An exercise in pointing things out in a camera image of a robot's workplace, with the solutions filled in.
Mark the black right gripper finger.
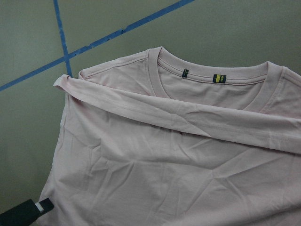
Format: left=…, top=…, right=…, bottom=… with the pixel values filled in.
left=0, top=198, right=54, bottom=226

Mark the pink Snoopy t-shirt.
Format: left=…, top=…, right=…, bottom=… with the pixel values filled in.
left=38, top=47, right=301, bottom=226

